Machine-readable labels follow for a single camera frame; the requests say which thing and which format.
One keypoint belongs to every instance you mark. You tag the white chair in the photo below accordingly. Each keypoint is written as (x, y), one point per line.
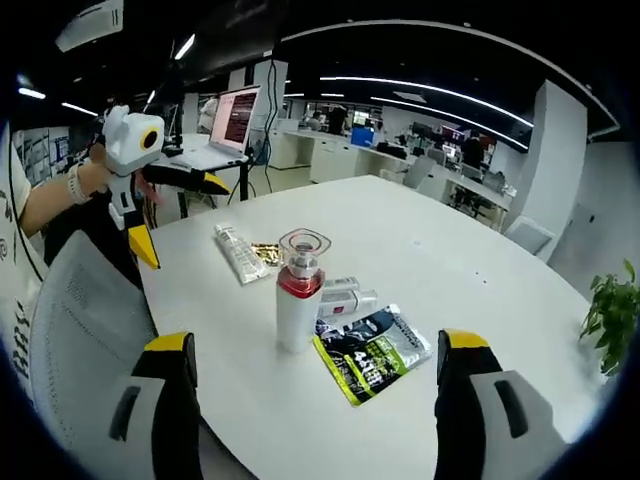
(530, 232)

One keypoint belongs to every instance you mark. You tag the open laptop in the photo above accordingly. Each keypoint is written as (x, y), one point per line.
(235, 117)

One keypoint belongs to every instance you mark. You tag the white printed shirt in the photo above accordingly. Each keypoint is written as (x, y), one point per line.
(12, 190)

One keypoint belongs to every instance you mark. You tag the long white counter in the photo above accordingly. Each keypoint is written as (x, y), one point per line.
(330, 155)

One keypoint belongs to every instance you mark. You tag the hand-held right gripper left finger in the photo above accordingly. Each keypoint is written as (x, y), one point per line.
(150, 425)

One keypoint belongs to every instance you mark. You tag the white wristwatch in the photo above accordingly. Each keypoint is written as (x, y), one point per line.
(75, 182)

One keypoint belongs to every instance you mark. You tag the black hanging monitor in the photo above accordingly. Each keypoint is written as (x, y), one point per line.
(235, 30)

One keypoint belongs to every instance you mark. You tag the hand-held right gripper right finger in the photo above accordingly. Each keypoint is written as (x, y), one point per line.
(480, 400)

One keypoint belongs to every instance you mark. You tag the blue box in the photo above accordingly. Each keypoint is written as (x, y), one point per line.
(362, 136)

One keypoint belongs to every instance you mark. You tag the ceiling air conditioner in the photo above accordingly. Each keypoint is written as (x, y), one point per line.
(92, 22)

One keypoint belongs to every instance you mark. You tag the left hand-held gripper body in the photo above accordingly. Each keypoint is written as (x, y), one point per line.
(130, 145)

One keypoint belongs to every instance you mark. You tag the black legged standing desk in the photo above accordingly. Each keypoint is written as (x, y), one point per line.
(244, 180)

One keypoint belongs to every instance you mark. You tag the red collar skincare pump bottle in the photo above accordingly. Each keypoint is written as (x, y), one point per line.
(297, 320)

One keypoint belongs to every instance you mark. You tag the long curved light strip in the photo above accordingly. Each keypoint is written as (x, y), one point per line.
(425, 89)

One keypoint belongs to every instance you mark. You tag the gold skincare sachet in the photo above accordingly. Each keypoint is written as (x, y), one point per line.
(267, 254)

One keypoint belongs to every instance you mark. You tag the grey mesh office chair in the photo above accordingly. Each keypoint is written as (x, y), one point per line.
(85, 325)

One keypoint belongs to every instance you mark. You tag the green black skincare sachet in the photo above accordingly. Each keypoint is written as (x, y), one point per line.
(370, 360)

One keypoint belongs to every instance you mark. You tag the small white skincare spray bottle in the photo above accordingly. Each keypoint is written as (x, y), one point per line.
(347, 302)
(340, 285)

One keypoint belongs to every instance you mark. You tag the green potted plant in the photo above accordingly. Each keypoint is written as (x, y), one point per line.
(610, 310)

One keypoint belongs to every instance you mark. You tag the white skincare tube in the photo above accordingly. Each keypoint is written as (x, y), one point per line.
(240, 255)

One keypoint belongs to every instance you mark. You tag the short ceiling tube light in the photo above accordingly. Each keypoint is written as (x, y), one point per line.
(185, 46)

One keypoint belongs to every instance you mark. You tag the person's left hand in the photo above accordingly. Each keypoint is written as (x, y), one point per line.
(95, 177)

